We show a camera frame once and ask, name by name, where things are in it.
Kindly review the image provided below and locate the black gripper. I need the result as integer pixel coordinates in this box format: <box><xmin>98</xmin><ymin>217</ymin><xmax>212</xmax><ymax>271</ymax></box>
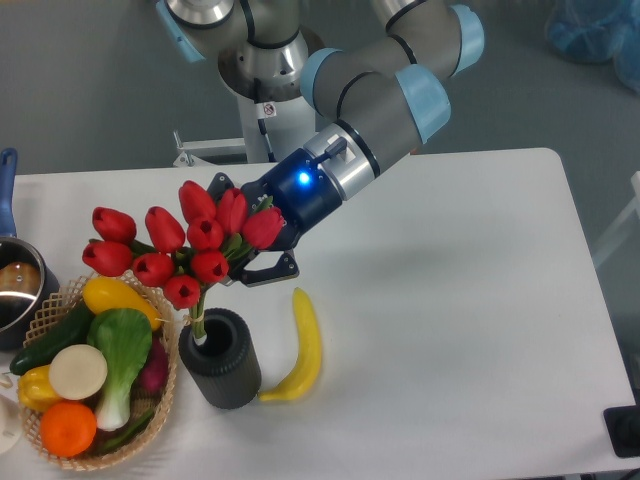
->
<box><xmin>207</xmin><ymin>148</ymin><xmax>343</xmax><ymax>287</ymax></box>

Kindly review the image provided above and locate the red tulip bouquet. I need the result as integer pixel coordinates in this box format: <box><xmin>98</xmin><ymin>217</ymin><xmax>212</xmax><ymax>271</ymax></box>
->
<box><xmin>82</xmin><ymin>181</ymin><xmax>285</xmax><ymax>345</ymax></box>

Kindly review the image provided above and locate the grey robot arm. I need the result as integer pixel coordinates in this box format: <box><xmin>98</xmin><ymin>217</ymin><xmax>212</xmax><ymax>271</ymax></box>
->
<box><xmin>156</xmin><ymin>1</ymin><xmax>484</xmax><ymax>286</ymax></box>

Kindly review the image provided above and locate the dark ribbed vase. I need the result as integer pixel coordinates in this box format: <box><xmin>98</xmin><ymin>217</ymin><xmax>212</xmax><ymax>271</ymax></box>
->
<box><xmin>179</xmin><ymin>308</ymin><xmax>262</xmax><ymax>409</ymax></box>

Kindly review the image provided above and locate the yellow banana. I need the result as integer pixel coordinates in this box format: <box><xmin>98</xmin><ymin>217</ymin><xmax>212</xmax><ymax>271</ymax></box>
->
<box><xmin>258</xmin><ymin>287</ymin><xmax>323</xmax><ymax>402</ymax></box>

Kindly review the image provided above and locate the green bok choy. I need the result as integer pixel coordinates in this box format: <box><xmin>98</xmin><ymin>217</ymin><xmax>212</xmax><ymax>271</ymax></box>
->
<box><xmin>87</xmin><ymin>308</ymin><xmax>152</xmax><ymax>432</ymax></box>

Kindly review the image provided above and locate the purple red onion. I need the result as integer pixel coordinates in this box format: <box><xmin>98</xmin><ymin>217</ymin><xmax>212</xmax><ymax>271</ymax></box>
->
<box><xmin>137</xmin><ymin>337</ymin><xmax>169</xmax><ymax>394</ymax></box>

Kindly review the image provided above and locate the dark green cucumber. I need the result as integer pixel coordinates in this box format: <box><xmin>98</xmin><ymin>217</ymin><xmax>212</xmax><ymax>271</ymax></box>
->
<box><xmin>9</xmin><ymin>301</ymin><xmax>95</xmax><ymax>376</ymax></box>

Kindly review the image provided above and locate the green chili pepper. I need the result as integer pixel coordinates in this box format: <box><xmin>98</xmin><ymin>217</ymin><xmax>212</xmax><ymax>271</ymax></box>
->
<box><xmin>93</xmin><ymin>409</ymin><xmax>155</xmax><ymax>455</ymax></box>

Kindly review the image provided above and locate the white round bun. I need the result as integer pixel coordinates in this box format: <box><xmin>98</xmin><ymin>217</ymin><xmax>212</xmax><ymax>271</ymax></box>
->
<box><xmin>48</xmin><ymin>344</ymin><xmax>108</xmax><ymax>400</ymax></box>

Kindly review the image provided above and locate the yellow bell pepper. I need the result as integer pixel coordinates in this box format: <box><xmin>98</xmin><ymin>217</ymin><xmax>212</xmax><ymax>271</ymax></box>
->
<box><xmin>18</xmin><ymin>365</ymin><xmax>63</xmax><ymax>413</ymax></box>

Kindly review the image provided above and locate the orange fruit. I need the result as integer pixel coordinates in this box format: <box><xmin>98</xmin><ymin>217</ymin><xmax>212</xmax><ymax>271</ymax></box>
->
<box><xmin>39</xmin><ymin>401</ymin><xmax>97</xmax><ymax>457</ymax></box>

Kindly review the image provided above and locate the blue plastic bag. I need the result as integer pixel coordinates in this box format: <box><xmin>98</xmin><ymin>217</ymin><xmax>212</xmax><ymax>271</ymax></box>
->
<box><xmin>545</xmin><ymin>1</ymin><xmax>639</xmax><ymax>93</ymax></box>

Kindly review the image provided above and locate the black device at edge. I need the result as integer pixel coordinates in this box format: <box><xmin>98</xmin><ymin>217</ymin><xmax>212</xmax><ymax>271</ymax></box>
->
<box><xmin>603</xmin><ymin>405</ymin><xmax>639</xmax><ymax>458</ymax></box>

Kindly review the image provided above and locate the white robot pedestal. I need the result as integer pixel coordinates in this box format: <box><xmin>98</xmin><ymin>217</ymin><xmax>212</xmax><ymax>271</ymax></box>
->
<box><xmin>172</xmin><ymin>27</ymin><xmax>331</xmax><ymax>168</ymax></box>

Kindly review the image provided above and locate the blue handled saucepan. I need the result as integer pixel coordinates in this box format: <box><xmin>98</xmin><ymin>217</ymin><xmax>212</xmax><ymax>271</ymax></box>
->
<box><xmin>1</xmin><ymin>148</ymin><xmax>59</xmax><ymax>351</ymax></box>

